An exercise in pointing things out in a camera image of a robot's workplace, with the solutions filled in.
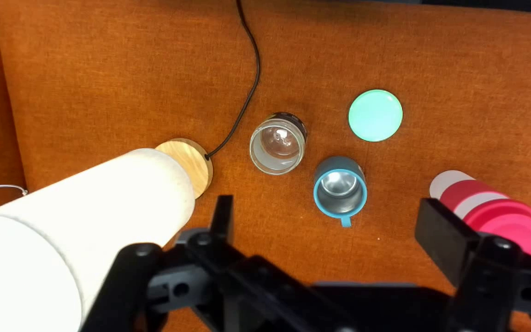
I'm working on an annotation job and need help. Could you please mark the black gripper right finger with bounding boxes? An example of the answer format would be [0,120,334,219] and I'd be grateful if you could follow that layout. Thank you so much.
[415,197,531,332]

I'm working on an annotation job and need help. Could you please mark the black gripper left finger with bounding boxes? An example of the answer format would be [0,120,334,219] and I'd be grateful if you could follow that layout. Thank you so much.
[79,193,341,332]

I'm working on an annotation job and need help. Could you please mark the green round lid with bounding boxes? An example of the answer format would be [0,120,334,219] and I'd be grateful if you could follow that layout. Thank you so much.
[345,86,406,145]

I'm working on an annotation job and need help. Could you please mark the red and white travel cup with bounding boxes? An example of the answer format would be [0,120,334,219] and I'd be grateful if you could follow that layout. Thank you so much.
[428,168,531,260]

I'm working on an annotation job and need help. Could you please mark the glass jar with label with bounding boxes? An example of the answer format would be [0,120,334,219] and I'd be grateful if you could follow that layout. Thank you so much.
[247,110,310,179]

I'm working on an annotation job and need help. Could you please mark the white shade table lamp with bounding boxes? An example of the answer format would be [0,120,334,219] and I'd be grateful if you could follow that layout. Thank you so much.
[0,136,216,332]

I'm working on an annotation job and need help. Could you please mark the orange fabric sofa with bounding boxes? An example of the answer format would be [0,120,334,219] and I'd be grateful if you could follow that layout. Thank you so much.
[0,0,531,332]

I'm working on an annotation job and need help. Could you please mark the black lamp cable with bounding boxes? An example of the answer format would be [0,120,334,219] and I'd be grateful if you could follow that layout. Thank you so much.
[205,0,265,160]

